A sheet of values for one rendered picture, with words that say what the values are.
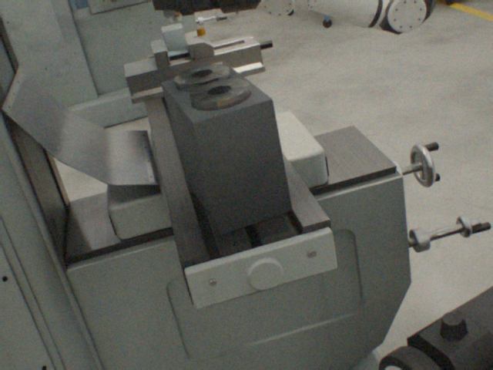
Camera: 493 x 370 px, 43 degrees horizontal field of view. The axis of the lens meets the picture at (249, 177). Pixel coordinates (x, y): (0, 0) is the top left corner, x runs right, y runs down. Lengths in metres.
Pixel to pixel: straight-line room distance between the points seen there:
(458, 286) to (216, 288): 1.54
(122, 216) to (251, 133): 0.55
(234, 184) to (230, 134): 0.08
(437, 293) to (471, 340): 1.07
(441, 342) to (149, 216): 0.64
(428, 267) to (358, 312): 0.84
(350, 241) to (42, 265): 0.70
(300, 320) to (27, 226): 0.70
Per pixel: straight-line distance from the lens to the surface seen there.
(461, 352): 1.24
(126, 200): 1.36
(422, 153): 1.63
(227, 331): 1.57
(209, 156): 0.87
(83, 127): 1.53
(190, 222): 0.99
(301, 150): 1.39
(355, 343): 1.70
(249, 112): 0.87
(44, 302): 1.40
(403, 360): 1.24
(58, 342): 1.46
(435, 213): 2.74
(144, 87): 1.58
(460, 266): 2.44
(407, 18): 1.32
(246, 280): 0.92
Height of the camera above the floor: 1.48
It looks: 27 degrees down
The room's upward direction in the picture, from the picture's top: 12 degrees counter-clockwise
